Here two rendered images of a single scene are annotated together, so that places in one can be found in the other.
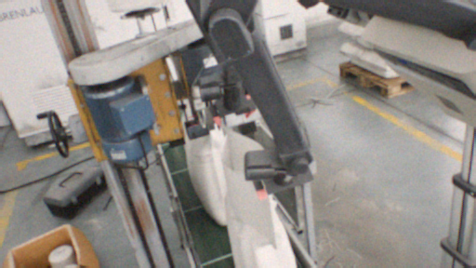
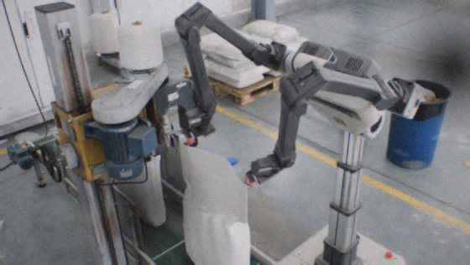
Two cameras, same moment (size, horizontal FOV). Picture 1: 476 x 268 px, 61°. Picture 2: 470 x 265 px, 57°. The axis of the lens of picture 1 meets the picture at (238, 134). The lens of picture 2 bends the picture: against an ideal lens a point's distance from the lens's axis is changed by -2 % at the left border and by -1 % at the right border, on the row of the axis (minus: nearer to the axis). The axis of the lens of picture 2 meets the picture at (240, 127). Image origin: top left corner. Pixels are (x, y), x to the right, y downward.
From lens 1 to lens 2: 0.90 m
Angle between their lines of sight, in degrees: 25
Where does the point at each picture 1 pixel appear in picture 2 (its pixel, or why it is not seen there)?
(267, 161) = (269, 163)
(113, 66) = (133, 108)
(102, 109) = (118, 140)
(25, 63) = not seen: outside the picture
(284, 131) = (289, 146)
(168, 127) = not seen: hidden behind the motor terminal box
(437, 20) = (364, 95)
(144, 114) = (153, 141)
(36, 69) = not seen: outside the picture
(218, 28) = (300, 106)
